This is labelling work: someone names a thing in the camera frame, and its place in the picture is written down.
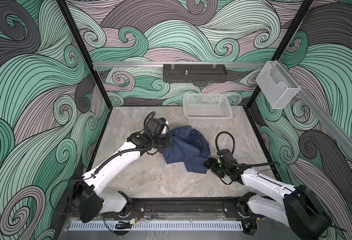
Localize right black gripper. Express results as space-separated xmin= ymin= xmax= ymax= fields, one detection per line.
xmin=202 ymin=157 xmax=229 ymax=177

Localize dark blue denim trousers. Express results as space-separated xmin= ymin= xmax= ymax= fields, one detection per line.
xmin=159 ymin=126 xmax=211 ymax=174

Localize white perforated plastic basket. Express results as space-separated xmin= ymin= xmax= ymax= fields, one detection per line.
xmin=183 ymin=94 xmax=233 ymax=124

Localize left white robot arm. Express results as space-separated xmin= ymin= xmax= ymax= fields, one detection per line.
xmin=67 ymin=133 xmax=172 ymax=223

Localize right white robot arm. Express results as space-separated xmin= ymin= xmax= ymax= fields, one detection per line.
xmin=204 ymin=158 xmax=332 ymax=240

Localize black perforated metal tray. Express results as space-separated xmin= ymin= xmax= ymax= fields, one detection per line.
xmin=163 ymin=64 xmax=228 ymax=84

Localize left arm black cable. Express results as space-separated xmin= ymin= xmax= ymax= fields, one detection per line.
xmin=91 ymin=111 xmax=165 ymax=178

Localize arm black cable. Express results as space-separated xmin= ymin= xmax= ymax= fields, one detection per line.
xmin=214 ymin=131 xmax=280 ymax=169
xmin=91 ymin=111 xmax=165 ymax=178

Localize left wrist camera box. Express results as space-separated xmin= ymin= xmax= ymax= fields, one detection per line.
xmin=148 ymin=118 xmax=168 ymax=136

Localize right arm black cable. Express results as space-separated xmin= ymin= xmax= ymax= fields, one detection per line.
xmin=214 ymin=131 xmax=280 ymax=169

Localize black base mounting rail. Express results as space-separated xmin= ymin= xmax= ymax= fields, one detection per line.
xmin=64 ymin=196 xmax=285 ymax=220

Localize white slotted cable duct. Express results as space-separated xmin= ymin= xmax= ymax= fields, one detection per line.
xmin=68 ymin=220 xmax=243 ymax=232

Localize clear plastic wall bin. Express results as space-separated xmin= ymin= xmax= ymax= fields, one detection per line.
xmin=256 ymin=61 xmax=301 ymax=109

